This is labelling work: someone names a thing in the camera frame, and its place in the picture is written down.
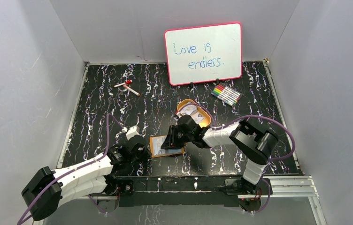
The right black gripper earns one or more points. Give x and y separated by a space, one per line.
171 142

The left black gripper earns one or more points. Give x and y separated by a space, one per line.
138 148

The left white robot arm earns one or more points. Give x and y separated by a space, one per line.
50 189

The credit cards stack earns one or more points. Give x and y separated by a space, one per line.
188 110

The loose silver VIP card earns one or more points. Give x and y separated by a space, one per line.
198 117

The tan oval tray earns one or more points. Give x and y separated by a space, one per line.
206 122

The white marker pen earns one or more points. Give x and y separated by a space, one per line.
131 90

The red capped marker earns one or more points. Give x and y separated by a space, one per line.
124 83

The coloured marker pack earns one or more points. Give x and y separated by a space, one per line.
226 94

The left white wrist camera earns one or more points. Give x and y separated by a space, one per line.
131 132

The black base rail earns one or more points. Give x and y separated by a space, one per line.
180 190

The white board pink frame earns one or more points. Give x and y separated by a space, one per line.
204 53

